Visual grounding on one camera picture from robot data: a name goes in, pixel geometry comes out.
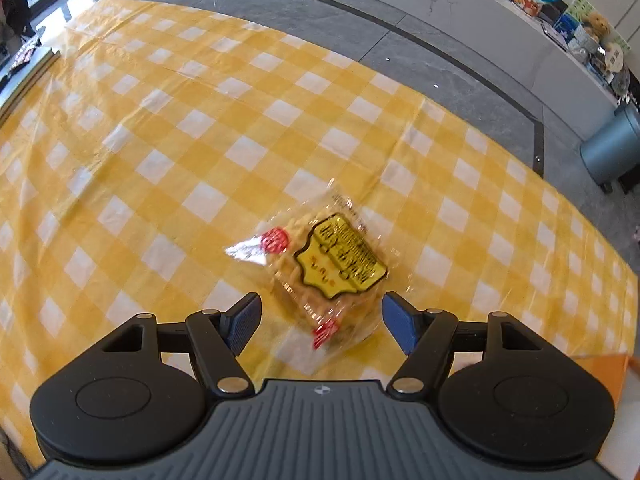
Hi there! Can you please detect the small red packet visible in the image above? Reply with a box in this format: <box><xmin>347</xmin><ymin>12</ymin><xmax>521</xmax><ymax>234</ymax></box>
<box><xmin>10</xmin><ymin>42</ymin><xmax>40</xmax><ymax>68</ymax></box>

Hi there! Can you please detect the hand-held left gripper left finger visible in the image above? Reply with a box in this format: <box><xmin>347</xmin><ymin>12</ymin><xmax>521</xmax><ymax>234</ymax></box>
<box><xmin>100</xmin><ymin>292</ymin><xmax>262</xmax><ymax>395</ymax></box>

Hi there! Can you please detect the orange cardboard box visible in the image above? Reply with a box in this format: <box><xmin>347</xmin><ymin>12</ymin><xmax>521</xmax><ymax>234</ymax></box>
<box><xmin>567</xmin><ymin>354</ymin><xmax>640</xmax><ymax>476</ymax></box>

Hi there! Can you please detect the yellow checked tablecloth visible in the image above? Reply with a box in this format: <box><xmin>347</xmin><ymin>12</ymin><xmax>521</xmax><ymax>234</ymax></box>
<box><xmin>0</xmin><ymin>0</ymin><xmax>640</xmax><ymax>461</ymax></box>

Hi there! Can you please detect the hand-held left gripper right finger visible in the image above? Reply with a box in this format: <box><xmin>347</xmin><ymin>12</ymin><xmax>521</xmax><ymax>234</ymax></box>
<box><xmin>381</xmin><ymin>292</ymin><xmax>543</xmax><ymax>395</ymax></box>

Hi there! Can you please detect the clear yellow-label biscuit packet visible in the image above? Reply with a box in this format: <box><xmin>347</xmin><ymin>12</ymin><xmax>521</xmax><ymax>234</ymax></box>
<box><xmin>224</xmin><ymin>183</ymin><xmax>401</xmax><ymax>373</ymax></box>

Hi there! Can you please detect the teddy bear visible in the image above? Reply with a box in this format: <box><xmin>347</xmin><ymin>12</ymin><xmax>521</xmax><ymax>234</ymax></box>
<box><xmin>575</xmin><ymin>12</ymin><xmax>613</xmax><ymax>58</ymax></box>

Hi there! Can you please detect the marble TV console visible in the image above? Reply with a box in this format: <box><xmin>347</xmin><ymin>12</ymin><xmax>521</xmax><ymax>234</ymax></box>
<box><xmin>415</xmin><ymin>0</ymin><xmax>640</xmax><ymax>141</ymax></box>

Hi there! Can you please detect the grey trash bin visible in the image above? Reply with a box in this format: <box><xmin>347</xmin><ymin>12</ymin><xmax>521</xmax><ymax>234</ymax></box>
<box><xmin>580</xmin><ymin>105</ymin><xmax>640</xmax><ymax>193</ymax></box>

